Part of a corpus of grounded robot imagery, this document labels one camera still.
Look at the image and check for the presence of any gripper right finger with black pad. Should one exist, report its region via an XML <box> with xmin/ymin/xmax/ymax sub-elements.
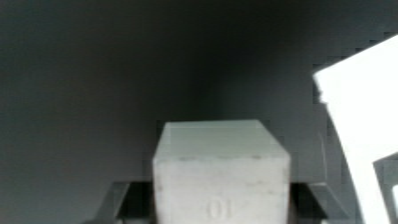
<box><xmin>289</xmin><ymin>181</ymin><xmax>362</xmax><ymax>224</ymax></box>

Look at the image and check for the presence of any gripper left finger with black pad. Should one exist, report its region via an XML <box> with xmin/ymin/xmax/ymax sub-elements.
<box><xmin>88</xmin><ymin>181</ymin><xmax>159</xmax><ymax>224</ymax></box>

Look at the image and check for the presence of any white table leg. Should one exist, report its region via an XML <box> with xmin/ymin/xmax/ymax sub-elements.
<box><xmin>154</xmin><ymin>120</ymin><xmax>290</xmax><ymax>224</ymax></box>

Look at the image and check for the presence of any white sheet with markers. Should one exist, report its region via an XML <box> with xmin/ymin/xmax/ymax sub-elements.
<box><xmin>314</xmin><ymin>35</ymin><xmax>398</xmax><ymax>224</ymax></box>

